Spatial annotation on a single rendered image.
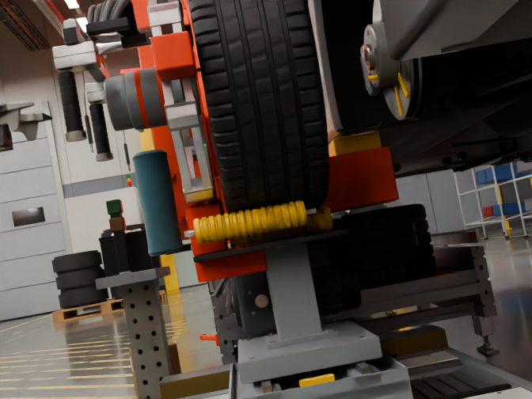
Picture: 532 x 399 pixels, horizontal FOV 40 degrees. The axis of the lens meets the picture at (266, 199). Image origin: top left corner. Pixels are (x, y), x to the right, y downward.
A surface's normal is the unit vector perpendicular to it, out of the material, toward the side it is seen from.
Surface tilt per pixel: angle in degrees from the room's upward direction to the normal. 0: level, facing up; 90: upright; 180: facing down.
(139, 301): 90
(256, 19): 82
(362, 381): 90
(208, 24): 81
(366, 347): 90
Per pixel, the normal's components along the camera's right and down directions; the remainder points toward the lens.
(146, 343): 0.04, -0.07
